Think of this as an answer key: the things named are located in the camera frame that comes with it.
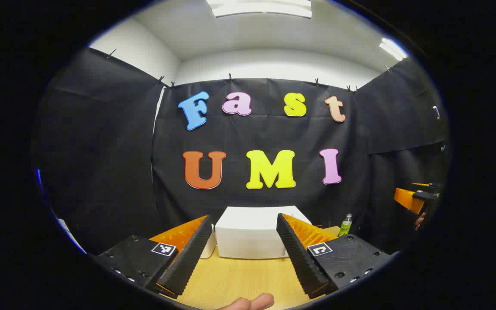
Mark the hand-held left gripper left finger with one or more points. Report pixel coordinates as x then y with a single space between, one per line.
192 254

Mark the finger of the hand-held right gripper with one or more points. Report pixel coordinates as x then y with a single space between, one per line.
407 199

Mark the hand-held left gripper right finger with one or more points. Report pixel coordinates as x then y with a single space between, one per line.
299 258

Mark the white microwave oven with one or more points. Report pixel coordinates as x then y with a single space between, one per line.
248 232

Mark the white toaster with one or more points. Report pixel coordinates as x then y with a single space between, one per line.
210 247

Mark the green drink bottle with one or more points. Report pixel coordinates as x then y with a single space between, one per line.
345 227

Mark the black backdrop cloth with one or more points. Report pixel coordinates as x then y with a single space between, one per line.
101 150

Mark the small ceiling light panel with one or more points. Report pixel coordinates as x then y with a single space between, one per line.
392 48

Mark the row of small cloth clips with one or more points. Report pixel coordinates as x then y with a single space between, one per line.
230 78

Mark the long ceiling light panel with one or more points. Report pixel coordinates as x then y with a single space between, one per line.
261 7

